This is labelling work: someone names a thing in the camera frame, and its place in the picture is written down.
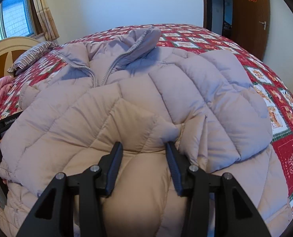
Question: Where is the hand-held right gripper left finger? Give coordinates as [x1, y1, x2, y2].
[15, 141, 124, 237]

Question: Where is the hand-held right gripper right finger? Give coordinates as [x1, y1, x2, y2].
[166, 141, 271, 237]

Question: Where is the light pink puffer jacket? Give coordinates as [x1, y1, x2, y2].
[0, 27, 293, 237]

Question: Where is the pink quilted blanket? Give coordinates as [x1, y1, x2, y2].
[0, 75, 15, 111]

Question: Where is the striped pillow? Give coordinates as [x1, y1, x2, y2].
[12, 41, 59, 76]

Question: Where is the window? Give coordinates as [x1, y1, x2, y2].
[0, 0, 37, 47]

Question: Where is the beige curtain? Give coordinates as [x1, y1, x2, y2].
[31, 0, 59, 40]

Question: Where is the red printed patchwork blanket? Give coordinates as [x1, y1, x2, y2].
[0, 23, 293, 218]

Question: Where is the brown wooden door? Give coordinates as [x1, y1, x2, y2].
[231, 0, 271, 60]

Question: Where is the dark wooden door frame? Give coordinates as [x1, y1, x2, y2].
[202, 0, 233, 39]

